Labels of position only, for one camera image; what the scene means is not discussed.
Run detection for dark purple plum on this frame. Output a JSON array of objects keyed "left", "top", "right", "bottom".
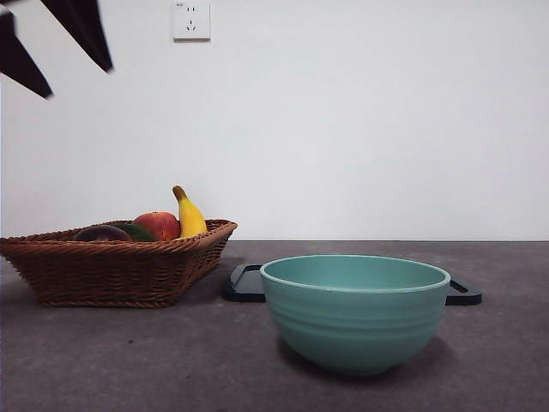
[{"left": 71, "top": 224, "right": 134, "bottom": 242}]

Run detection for teal ribbed bowl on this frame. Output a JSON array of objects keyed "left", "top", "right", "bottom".
[{"left": 259, "top": 254, "right": 452, "bottom": 378}]

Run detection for red yellow apple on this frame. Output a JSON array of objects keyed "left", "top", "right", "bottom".
[{"left": 133, "top": 210, "right": 181, "bottom": 242}]

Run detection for green avocado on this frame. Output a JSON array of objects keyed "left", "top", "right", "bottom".
[{"left": 109, "top": 221, "right": 159, "bottom": 242}]

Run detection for yellow banana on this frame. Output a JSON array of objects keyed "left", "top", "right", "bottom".
[{"left": 172, "top": 185, "right": 209, "bottom": 239}]

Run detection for brown wicker basket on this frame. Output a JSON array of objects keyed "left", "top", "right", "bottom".
[{"left": 0, "top": 219, "right": 238, "bottom": 309}]

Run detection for black rectangular tray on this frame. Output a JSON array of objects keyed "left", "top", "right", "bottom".
[{"left": 221, "top": 264, "right": 483, "bottom": 306}]

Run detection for white wall power socket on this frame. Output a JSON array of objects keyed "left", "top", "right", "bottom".
[{"left": 172, "top": 2, "right": 212, "bottom": 43}]

